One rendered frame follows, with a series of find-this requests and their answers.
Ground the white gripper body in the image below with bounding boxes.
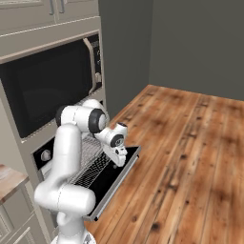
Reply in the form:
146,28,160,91
112,151,129,169

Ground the black oven door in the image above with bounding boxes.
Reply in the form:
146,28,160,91
83,145,142,223

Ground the silver oven knob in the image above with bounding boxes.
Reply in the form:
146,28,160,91
40,149,52,162

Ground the black built-in microwave oven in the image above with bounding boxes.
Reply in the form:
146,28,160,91
0,32,105,139

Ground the narrow beige cupboard door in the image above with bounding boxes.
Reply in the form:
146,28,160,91
56,0,100,25

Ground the beige drawer front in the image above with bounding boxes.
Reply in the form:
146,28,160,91
0,185,36,244

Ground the wire oven rack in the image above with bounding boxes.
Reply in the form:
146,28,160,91
68,132,112,189

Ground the silver microwave door handle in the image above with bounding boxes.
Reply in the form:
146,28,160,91
82,37,98,95

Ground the beige tall cabinet frame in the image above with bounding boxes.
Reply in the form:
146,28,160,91
0,14,108,244

